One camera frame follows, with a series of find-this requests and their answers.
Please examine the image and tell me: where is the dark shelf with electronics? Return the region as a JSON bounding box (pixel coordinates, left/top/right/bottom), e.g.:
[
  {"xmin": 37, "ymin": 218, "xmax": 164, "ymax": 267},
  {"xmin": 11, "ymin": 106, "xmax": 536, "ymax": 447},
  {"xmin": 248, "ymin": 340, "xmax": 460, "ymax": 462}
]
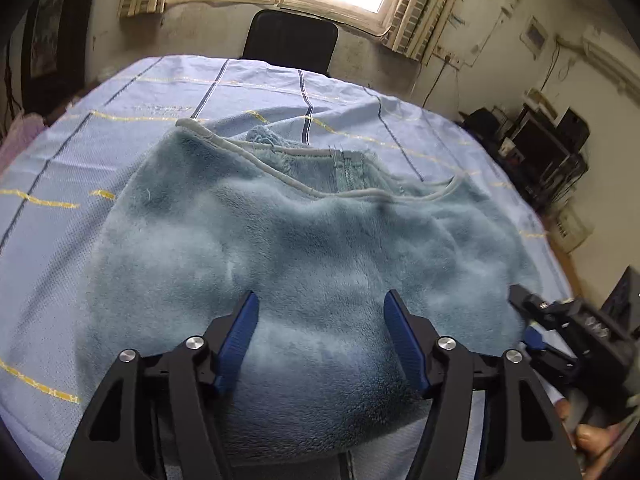
[{"xmin": 457, "ymin": 110, "xmax": 588, "ymax": 211}]

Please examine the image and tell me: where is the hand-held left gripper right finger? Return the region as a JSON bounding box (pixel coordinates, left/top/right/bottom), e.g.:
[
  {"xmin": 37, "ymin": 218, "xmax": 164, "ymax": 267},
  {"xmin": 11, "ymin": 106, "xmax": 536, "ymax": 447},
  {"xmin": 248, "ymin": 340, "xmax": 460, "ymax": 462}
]
[{"xmin": 383, "ymin": 289, "xmax": 583, "ymax": 480}]

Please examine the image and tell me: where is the white wall socket strip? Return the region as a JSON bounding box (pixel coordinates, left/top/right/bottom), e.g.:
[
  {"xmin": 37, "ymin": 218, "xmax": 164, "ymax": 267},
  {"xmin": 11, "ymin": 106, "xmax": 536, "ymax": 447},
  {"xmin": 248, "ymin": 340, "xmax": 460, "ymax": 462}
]
[{"xmin": 432, "ymin": 45, "xmax": 463, "ymax": 68}]

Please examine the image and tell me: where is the white electrical wall box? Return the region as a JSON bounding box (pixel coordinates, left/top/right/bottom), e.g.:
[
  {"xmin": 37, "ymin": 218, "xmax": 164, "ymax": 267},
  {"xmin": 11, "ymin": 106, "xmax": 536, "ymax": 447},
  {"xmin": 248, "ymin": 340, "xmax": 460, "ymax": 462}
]
[{"xmin": 520, "ymin": 16, "xmax": 550, "ymax": 58}]

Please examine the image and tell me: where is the white air conditioner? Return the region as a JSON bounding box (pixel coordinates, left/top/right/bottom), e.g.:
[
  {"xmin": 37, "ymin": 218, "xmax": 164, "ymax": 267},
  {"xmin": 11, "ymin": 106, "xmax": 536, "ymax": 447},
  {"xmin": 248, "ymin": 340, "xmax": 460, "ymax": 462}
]
[{"xmin": 582, "ymin": 27, "xmax": 640, "ymax": 93}]

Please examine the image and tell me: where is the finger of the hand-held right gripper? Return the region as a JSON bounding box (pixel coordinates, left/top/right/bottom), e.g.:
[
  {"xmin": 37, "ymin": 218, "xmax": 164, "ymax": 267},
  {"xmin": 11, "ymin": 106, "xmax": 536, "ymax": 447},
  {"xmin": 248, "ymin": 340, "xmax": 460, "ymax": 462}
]
[
  {"xmin": 509, "ymin": 284, "xmax": 576, "ymax": 331},
  {"xmin": 520, "ymin": 327, "xmax": 583, "ymax": 378}
]

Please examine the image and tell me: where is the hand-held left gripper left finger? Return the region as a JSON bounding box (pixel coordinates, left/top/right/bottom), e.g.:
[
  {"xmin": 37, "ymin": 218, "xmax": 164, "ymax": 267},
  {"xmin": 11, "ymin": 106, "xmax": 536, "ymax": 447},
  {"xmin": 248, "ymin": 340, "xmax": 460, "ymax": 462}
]
[{"xmin": 59, "ymin": 290, "xmax": 261, "ymax": 480}]

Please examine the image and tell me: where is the black speaker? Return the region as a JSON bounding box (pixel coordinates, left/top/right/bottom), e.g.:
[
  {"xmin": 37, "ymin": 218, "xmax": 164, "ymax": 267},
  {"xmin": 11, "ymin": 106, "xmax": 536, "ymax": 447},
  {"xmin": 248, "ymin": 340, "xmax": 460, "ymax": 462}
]
[{"xmin": 555, "ymin": 107, "xmax": 590, "ymax": 153}]

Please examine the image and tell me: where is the blue-grey fleece jacket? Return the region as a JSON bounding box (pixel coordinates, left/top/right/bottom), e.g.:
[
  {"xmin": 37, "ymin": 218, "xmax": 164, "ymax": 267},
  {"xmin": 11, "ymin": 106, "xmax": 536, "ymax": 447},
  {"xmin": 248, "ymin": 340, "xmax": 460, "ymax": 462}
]
[{"xmin": 75, "ymin": 119, "xmax": 543, "ymax": 461}]

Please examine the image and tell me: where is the black office chair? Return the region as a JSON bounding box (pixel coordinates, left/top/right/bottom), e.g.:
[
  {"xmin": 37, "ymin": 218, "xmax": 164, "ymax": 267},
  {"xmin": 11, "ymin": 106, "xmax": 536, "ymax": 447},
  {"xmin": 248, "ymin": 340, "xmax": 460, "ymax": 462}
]
[{"xmin": 242, "ymin": 9, "xmax": 340, "ymax": 78}]

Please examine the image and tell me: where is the dark framed scroll painting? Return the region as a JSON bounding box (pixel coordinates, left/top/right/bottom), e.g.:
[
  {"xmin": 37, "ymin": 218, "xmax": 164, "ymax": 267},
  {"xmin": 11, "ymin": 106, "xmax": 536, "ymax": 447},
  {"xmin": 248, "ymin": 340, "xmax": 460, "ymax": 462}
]
[{"xmin": 22, "ymin": 0, "xmax": 96, "ymax": 111}]

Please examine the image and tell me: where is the blue striped bed sheet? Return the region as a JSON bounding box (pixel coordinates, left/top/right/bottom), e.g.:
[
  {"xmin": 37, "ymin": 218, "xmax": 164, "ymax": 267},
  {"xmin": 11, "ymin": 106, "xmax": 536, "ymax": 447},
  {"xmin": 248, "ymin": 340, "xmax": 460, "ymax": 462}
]
[{"xmin": 0, "ymin": 55, "xmax": 573, "ymax": 480}]

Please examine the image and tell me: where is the purple cloth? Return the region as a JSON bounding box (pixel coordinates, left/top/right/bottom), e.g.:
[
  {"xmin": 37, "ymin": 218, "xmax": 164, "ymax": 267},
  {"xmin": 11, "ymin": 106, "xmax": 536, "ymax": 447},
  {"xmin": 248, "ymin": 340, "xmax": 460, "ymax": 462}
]
[{"xmin": 0, "ymin": 112, "xmax": 46, "ymax": 171}]

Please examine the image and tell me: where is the black computer monitor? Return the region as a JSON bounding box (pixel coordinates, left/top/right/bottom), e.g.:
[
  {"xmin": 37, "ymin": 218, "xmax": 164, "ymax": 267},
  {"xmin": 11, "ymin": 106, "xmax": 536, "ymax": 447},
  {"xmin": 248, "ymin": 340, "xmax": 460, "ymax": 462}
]
[{"xmin": 510, "ymin": 117, "xmax": 568, "ymax": 171}]

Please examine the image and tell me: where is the person's right hand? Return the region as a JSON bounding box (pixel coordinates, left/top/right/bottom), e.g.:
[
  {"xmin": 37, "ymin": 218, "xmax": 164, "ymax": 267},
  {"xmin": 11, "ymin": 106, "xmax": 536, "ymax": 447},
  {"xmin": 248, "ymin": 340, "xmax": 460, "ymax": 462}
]
[{"xmin": 555, "ymin": 395, "xmax": 640, "ymax": 480}]

